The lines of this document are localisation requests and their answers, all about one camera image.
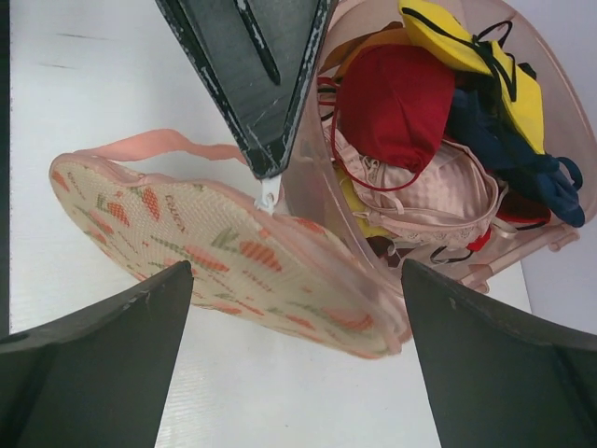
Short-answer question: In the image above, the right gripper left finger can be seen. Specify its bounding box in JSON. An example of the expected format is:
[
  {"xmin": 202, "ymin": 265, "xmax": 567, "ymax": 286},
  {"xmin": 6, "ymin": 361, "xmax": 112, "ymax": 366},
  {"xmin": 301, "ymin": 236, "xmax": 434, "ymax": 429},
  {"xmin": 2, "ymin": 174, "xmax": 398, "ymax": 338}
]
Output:
[{"xmin": 1, "ymin": 261, "xmax": 193, "ymax": 447}]

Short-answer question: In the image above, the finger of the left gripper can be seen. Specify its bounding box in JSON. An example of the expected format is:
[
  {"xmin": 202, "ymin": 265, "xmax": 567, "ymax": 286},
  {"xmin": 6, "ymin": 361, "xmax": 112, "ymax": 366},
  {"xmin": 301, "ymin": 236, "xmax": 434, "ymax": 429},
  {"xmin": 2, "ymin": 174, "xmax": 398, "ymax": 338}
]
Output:
[{"xmin": 157, "ymin": 0, "xmax": 337, "ymax": 180}]

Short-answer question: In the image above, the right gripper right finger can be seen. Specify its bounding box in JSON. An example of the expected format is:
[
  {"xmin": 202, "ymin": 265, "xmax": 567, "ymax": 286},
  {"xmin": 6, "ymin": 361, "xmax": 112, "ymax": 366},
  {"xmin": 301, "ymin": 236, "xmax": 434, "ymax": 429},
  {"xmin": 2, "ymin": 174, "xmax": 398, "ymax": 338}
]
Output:
[{"xmin": 402, "ymin": 260, "xmax": 596, "ymax": 447}]

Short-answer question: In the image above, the floral mesh laundry bag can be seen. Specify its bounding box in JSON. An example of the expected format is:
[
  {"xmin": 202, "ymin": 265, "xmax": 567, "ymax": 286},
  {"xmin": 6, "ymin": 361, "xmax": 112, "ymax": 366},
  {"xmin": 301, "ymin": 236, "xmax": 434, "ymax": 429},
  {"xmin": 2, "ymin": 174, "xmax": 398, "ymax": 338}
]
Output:
[{"xmin": 49, "ymin": 129, "xmax": 411, "ymax": 359}]

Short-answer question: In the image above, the red bra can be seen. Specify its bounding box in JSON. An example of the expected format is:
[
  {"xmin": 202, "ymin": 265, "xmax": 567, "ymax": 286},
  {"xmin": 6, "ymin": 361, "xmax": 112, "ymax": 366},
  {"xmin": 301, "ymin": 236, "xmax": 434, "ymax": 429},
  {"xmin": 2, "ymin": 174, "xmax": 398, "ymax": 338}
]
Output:
[{"xmin": 316, "ymin": 44, "xmax": 554, "ymax": 253}]

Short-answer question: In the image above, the yellow bra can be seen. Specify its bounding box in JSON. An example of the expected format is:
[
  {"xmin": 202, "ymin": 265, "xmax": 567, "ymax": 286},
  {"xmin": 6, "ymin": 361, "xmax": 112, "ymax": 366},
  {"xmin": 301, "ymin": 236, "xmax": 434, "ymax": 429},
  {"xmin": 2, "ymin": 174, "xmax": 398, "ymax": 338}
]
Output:
[{"xmin": 398, "ymin": 1, "xmax": 545, "ymax": 154}]

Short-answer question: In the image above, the pink satin bra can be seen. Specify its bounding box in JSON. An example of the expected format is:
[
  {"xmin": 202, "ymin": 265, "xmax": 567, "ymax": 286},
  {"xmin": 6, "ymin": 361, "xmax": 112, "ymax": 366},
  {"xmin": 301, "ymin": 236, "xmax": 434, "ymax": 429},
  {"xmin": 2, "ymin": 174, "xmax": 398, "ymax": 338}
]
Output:
[{"xmin": 325, "ymin": 130, "xmax": 507, "ymax": 248}]

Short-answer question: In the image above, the navy blue bra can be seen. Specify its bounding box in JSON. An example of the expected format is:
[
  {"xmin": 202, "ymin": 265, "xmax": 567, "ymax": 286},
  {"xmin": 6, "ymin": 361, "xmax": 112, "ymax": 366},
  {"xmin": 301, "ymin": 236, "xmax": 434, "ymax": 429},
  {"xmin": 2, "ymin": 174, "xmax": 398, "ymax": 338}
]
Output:
[{"xmin": 447, "ymin": 89, "xmax": 586, "ymax": 228}]

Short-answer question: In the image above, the pink plastic basket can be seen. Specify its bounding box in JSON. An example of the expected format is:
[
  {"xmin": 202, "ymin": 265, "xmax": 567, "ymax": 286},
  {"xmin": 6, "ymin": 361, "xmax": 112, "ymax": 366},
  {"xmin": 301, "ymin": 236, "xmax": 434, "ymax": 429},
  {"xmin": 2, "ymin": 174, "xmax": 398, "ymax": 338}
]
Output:
[{"xmin": 279, "ymin": 0, "xmax": 597, "ymax": 337}]

